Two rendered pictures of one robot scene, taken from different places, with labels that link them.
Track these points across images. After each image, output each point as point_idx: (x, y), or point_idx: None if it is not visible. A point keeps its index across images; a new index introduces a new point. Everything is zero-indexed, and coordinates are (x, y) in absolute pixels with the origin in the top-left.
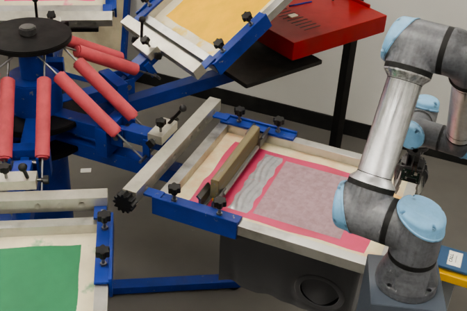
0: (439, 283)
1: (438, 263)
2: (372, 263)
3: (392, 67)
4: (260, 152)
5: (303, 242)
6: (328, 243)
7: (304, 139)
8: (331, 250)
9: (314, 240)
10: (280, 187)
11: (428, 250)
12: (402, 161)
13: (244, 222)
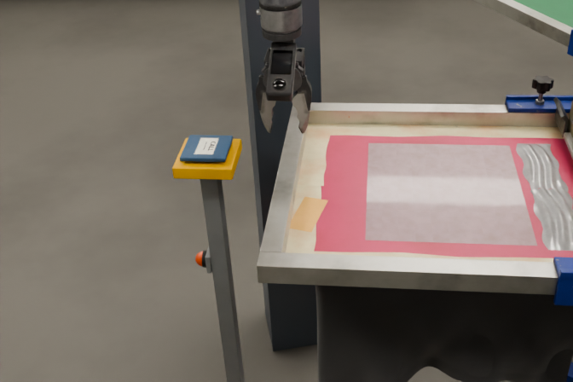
0: None
1: (230, 136)
2: None
3: None
4: None
5: (410, 107)
6: (381, 135)
7: (535, 274)
8: (370, 106)
9: (402, 134)
10: (503, 191)
11: None
12: (301, 53)
13: (501, 109)
